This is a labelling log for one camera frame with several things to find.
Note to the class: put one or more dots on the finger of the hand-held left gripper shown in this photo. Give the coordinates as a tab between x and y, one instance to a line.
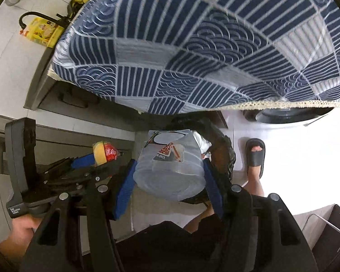
83	161
102	172

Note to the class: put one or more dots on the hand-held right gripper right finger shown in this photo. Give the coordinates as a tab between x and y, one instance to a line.
214	189

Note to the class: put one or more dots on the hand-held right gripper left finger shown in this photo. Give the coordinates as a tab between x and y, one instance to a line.
124	189

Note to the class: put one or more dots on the yellow red wrapper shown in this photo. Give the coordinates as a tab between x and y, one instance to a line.
104	153

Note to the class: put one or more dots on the trash bin with black bag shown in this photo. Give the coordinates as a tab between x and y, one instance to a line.
221	153

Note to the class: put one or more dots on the clear plastic cup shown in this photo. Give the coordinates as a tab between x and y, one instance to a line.
170	170

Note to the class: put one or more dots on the person's left hand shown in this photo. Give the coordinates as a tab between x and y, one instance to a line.
19	232

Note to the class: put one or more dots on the person's foot in black slipper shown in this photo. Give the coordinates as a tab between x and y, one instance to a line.
255	155

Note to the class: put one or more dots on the person's black shorts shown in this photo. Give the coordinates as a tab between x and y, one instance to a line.
164	246

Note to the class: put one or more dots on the washing machine door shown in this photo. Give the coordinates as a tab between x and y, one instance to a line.
286	114

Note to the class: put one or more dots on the yellow packet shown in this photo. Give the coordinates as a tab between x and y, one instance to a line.
44	32

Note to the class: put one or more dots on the blue white patterned tablecloth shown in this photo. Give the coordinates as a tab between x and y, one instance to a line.
201	48

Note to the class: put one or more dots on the black faucet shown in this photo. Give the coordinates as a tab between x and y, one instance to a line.
27	17

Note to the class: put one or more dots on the yellow black utensil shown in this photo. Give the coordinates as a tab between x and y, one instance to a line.
75	4

